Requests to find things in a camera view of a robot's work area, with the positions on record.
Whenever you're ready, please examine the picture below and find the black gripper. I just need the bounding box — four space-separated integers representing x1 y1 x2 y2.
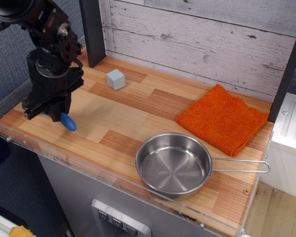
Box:
22 66 83 122

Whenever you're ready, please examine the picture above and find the blue handled metal spoon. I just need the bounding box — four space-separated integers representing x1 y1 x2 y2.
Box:
41 111 77 132

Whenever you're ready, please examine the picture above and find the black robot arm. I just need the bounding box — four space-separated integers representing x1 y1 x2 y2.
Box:
0 0 83 122

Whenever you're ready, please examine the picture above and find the grey cube block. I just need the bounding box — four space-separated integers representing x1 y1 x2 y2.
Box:
106 69 126 90

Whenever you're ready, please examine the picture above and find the clear acrylic table guard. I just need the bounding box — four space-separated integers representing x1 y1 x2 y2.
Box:
0 36 274 237

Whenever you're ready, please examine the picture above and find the grey control panel with buttons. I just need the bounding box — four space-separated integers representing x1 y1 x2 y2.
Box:
91 198 152 237

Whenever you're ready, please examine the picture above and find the stainless steel pan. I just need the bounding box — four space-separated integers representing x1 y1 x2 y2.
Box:
135 132 271 200

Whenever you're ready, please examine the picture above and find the orange knitted cloth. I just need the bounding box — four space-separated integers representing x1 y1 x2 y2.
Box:
176 84 268 157

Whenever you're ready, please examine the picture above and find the white aluminium box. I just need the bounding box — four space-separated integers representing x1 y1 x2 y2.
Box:
260 93 296 197

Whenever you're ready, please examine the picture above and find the dark left vertical post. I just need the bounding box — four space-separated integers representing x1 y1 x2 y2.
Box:
79 0 106 68

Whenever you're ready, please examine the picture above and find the dark vertical post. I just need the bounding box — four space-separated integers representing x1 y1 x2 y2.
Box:
268 40 296 123
79 0 106 68

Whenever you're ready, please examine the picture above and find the dark right vertical post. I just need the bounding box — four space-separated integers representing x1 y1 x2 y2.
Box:
268 40 296 123

